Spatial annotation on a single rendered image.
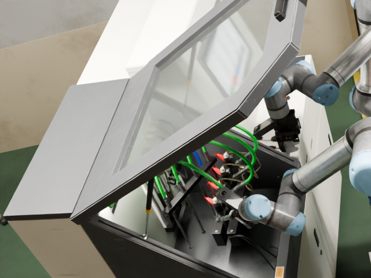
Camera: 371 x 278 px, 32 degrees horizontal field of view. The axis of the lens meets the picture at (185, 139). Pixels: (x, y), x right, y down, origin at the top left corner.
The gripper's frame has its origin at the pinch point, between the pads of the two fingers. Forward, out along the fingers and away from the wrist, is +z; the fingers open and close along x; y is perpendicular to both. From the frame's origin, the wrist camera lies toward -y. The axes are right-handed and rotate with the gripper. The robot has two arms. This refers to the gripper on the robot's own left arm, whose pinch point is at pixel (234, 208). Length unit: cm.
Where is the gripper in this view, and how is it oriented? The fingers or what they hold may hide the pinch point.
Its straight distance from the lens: 229.7
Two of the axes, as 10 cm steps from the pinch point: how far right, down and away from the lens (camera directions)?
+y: 7.8, 6.3, -0.3
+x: 6.2, -7.6, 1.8
